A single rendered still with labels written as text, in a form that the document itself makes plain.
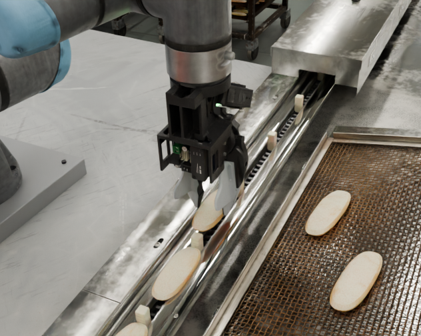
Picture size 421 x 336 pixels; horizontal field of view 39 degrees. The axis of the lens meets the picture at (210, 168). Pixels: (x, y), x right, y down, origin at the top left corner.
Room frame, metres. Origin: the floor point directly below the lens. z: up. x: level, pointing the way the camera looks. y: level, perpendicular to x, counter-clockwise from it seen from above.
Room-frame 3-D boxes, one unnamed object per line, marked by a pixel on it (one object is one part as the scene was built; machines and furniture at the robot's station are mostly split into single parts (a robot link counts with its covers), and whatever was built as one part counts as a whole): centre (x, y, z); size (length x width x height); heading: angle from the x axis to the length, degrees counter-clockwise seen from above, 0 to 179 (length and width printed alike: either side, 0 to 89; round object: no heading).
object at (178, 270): (0.55, 0.05, 0.86); 0.10 x 0.04 x 0.01; 153
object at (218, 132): (0.62, 0.01, 1.03); 0.09 x 0.08 x 0.12; 153
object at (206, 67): (0.62, 0.00, 1.11); 0.08 x 0.08 x 0.05
